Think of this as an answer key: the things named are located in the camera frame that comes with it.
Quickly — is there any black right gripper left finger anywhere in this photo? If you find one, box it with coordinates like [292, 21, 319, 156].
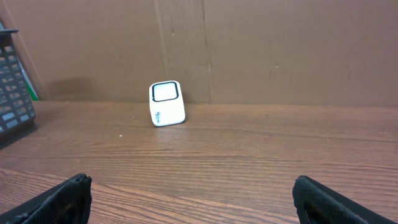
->
[1, 173, 92, 224]

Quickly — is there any white barcode scanner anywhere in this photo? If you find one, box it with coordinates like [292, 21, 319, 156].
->
[149, 80, 186, 127]

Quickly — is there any grey plastic mesh basket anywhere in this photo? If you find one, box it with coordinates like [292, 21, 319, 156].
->
[1, 29, 35, 140]

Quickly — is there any brown cardboard back panel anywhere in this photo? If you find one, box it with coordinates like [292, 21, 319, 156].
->
[1, 0, 397, 106]

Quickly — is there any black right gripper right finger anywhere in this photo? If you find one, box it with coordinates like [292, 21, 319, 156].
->
[292, 175, 397, 224]

